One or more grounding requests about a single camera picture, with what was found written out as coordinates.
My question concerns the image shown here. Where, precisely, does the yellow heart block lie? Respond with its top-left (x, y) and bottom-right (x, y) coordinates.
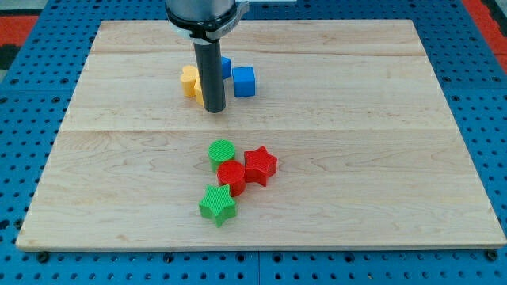
top-left (180, 65), bottom-right (198, 97)

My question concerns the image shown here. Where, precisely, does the green cylinder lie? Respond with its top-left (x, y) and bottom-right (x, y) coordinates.
top-left (208, 139), bottom-right (236, 173)

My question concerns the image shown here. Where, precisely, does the blue cube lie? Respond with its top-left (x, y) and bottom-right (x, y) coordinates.
top-left (232, 66), bottom-right (256, 97)

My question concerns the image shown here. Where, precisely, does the grey robot arm flange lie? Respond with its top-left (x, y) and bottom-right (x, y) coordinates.
top-left (165, 0), bottom-right (250, 45)

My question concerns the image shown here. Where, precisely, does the light wooden board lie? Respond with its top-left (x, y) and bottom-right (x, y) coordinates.
top-left (17, 20), bottom-right (506, 252)

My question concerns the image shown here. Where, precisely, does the red star block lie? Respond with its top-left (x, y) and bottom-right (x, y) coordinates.
top-left (244, 146), bottom-right (278, 187)

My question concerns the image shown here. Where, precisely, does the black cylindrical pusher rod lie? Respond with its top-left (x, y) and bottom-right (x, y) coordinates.
top-left (194, 40), bottom-right (226, 113)

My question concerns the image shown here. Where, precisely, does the green star block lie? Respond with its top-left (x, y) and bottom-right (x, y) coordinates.
top-left (199, 184), bottom-right (237, 227)

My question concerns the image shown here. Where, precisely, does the yellow block behind rod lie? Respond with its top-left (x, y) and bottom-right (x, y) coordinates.
top-left (194, 78), bottom-right (204, 106)

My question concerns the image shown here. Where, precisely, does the blue block behind rod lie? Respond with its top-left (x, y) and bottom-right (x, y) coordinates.
top-left (221, 56), bottom-right (231, 79)

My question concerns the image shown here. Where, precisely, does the red cylinder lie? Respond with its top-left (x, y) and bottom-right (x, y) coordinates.
top-left (216, 160), bottom-right (246, 197)

